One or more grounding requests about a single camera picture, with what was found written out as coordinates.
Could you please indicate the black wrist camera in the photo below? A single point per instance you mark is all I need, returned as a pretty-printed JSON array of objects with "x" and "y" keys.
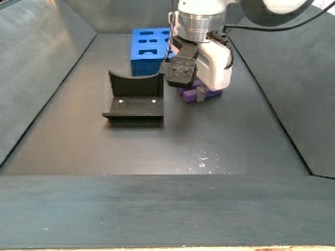
[{"x": 179, "y": 68}]

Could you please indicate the dark curved holder stand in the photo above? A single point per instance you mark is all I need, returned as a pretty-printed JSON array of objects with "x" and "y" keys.
[{"x": 138, "y": 96}]

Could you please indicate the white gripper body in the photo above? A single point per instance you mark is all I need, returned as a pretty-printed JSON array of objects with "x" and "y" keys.
[{"x": 214, "y": 65}]

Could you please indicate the purple double-square block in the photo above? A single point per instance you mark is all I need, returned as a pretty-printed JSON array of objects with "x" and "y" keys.
[{"x": 189, "y": 94}]

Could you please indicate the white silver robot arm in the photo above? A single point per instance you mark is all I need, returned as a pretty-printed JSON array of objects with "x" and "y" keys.
[{"x": 202, "y": 20}]

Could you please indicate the blue shape-sorting board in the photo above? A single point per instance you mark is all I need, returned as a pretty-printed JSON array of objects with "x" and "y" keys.
[{"x": 149, "y": 48}]

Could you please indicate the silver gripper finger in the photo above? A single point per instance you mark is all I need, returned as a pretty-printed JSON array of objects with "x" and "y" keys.
[{"x": 201, "y": 93}]

